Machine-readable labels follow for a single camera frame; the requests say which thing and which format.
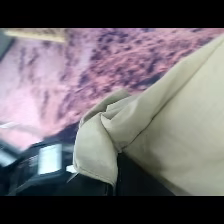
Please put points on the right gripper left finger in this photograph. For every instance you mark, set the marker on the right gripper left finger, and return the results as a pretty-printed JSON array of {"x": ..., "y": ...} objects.
[{"x": 90, "y": 186}]

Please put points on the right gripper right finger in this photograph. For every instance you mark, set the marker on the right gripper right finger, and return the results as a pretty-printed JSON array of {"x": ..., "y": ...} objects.
[{"x": 140, "y": 180}]

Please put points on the beige garment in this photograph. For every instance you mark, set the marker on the beige garment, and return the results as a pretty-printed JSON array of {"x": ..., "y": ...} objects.
[{"x": 180, "y": 126}]

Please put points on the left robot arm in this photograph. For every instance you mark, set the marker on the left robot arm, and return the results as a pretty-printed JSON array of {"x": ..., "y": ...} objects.
[{"x": 33, "y": 173}]

